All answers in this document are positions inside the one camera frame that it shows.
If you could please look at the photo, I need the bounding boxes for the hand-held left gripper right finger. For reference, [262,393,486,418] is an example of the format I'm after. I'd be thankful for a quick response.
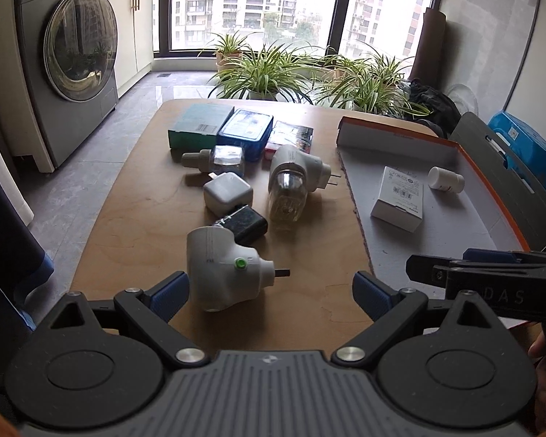
[332,272,499,367]

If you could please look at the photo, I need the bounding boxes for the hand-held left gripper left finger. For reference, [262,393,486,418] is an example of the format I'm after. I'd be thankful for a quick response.
[50,272,209,367]

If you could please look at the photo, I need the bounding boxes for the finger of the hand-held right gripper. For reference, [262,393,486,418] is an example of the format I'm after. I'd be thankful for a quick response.
[406,255,546,288]
[463,248,546,263]

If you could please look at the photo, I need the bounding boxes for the orange-rimmed cardboard tray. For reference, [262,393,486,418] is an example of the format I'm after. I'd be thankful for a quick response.
[336,116,544,328]

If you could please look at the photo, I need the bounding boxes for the white plug-in vaporizer green light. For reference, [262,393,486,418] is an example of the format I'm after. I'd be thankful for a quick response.
[186,225,291,313]

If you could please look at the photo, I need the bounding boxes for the black charger cube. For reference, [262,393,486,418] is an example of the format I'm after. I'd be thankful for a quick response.
[213,205,269,247]

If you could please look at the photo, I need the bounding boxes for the white charger cube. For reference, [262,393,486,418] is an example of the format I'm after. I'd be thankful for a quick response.
[203,173,254,217]

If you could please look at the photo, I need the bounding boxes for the white plug-in vaporizer with bottle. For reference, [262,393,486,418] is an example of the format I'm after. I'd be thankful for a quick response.
[267,144,342,232]

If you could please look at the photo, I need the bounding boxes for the dark printed card box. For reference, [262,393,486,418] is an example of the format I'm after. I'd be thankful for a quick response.
[264,119,314,160]

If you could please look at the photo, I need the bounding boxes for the person's right hand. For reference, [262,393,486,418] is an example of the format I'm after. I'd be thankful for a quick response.
[529,328,546,358]

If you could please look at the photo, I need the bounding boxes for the white cardboard box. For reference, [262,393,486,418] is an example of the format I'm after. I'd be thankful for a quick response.
[370,166,426,234]

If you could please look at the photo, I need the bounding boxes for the white pill bottle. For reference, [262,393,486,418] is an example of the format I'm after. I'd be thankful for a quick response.
[427,166,466,193]

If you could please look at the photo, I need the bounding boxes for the blue storage box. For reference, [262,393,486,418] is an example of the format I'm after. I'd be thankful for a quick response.
[488,110,546,183]

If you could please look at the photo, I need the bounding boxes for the clear glass refill bottle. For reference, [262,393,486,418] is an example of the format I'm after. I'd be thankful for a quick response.
[181,145,246,178]

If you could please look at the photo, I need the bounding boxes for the white fan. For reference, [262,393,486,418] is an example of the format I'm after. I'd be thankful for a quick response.
[446,83,478,112]

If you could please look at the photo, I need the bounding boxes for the black bag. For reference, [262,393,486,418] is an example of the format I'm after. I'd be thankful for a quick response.
[403,78,462,139]

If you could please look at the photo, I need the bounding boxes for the dark blue cloth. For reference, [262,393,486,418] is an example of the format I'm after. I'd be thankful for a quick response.
[0,146,55,328]

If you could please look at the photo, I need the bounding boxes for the teal cardboard box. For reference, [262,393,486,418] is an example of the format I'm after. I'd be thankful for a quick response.
[167,104,235,150]

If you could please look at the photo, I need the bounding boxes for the blue plastic box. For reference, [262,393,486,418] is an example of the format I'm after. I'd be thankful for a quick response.
[217,108,274,162]

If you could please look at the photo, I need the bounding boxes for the wide spider plant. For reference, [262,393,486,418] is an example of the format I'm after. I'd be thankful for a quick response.
[312,61,433,117]

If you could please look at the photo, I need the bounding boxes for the tall spider plant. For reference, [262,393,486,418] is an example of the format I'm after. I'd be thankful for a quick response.
[346,41,419,87]

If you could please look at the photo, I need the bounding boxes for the brown rolled mat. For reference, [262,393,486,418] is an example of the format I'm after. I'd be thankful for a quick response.
[409,8,447,82]

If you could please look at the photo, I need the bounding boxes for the large spider plant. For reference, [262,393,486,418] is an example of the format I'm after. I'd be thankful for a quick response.
[208,41,321,105]

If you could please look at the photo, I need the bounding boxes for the spider plant in terracotta pot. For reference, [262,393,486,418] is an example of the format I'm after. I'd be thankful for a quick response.
[198,31,265,74]

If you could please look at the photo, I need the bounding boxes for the black framed window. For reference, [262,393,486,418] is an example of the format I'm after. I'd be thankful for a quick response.
[152,0,449,74]

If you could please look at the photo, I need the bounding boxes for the grey washing machine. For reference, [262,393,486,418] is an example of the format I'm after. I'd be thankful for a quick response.
[15,0,119,174]

